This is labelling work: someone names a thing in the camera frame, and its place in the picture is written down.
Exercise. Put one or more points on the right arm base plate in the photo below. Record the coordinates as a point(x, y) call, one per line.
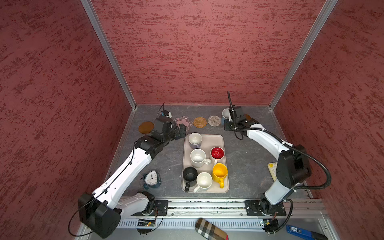
point(252, 208)

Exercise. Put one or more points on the black mug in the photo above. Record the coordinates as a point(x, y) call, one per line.
point(190, 177)

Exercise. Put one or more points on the white mug front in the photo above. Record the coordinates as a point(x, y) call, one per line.
point(204, 182)

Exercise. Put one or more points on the beige serving tray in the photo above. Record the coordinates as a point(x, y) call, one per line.
point(209, 141)

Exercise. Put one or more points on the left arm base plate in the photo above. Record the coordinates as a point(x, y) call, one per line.
point(159, 207)

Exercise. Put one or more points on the red mug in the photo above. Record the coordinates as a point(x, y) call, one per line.
point(217, 154)

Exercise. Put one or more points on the white mug centre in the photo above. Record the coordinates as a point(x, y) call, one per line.
point(199, 158)

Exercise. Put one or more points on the teal alarm clock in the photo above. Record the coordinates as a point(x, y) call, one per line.
point(152, 180)

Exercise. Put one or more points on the brown glossy round coaster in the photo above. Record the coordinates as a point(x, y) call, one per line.
point(248, 117)

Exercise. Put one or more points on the pink flower coaster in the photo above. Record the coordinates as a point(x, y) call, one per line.
point(184, 121)

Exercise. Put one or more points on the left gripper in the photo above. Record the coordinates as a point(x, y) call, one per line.
point(177, 135)

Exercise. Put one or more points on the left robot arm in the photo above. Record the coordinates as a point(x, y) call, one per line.
point(102, 210)

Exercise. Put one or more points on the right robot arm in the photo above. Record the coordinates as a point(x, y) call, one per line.
point(293, 165)

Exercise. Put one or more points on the blue mug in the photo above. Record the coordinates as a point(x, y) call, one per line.
point(226, 113)

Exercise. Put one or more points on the yellow mug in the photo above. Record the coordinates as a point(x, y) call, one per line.
point(219, 174)

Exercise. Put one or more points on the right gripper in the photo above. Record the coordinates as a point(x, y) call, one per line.
point(226, 126)

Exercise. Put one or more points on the cream calculator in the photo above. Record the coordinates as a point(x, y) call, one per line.
point(272, 169)

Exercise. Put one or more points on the blue handled tool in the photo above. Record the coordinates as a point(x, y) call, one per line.
point(305, 234)

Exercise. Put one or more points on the plaid glasses case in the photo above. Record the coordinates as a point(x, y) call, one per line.
point(210, 231)

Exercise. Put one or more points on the brown wicker round coaster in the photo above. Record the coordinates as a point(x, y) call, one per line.
point(200, 122)

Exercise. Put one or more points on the white mug purple outside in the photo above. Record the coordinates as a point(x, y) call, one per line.
point(195, 140)

